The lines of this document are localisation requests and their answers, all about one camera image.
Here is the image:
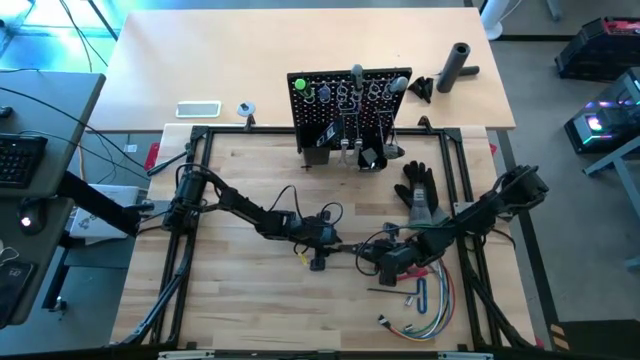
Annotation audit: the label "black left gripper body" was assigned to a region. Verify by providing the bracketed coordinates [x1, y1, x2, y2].
[287, 209, 343, 255]

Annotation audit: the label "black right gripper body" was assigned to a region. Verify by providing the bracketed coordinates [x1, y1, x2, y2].
[381, 237, 428, 270]

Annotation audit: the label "blue T-handle hex key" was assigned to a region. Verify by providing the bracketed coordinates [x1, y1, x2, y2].
[367, 277, 430, 316]

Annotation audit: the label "black work glove green cuff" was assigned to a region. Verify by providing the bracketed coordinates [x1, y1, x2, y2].
[393, 159, 451, 229]

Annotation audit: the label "black tool with white labels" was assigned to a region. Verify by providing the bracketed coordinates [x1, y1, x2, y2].
[315, 122, 346, 149]

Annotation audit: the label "green black handled screwdriver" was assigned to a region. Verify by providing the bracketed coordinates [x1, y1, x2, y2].
[293, 77, 314, 101]

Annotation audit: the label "tall black pegboard bin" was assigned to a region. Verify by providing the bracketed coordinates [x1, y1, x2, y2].
[298, 124, 332, 167]

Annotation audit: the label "short black pegboard bin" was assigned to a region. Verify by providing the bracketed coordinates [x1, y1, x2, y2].
[357, 133, 389, 174]

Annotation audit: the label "black metal pegboard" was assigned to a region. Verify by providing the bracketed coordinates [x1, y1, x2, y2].
[286, 67, 414, 154]

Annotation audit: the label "white rectangular tray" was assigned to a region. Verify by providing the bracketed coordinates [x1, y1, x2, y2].
[175, 99, 223, 119]

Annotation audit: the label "grey cylinder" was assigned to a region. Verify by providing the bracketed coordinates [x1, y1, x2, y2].
[435, 41, 473, 95]

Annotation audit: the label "white cardboard box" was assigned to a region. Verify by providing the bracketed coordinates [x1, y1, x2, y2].
[68, 182, 142, 241]

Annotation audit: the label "light wooden table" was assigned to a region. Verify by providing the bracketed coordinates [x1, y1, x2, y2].
[88, 6, 517, 133]

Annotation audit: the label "black support beam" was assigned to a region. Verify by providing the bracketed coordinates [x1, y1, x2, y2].
[55, 171, 142, 237]

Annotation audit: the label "grey table legs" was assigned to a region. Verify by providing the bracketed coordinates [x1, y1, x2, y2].
[581, 148, 640, 272]

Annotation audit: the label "computer case with coloured lights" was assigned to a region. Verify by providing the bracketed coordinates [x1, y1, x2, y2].
[563, 68, 640, 156]

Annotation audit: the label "white fan base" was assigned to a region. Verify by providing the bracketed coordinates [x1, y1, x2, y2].
[478, 0, 525, 42]

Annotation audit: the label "black and red case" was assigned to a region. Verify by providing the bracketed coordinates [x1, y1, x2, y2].
[554, 16, 640, 82]

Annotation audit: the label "black computer mouse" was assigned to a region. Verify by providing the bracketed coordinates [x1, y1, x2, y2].
[18, 203, 48, 236]

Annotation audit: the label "dark grey desk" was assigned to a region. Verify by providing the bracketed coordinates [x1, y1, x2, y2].
[0, 69, 108, 329]

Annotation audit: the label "black keyboard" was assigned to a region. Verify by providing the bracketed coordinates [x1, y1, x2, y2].
[0, 133, 50, 190]

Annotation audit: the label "black smartphone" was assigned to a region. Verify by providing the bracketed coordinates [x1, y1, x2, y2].
[0, 258, 37, 327]

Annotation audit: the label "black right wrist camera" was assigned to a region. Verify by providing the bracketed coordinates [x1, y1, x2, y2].
[378, 259, 402, 287]

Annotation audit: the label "coloured cable bundle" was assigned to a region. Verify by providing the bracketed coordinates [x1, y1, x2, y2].
[377, 257, 457, 344]

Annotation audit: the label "metal wire pegboard hook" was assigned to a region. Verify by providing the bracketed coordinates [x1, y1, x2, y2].
[339, 97, 365, 151]
[378, 110, 399, 151]

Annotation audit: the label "black aluminium table frame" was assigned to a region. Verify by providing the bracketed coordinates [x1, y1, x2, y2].
[110, 123, 540, 351]

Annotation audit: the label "wire ring tool rack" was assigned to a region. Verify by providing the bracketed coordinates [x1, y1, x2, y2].
[294, 78, 404, 105]

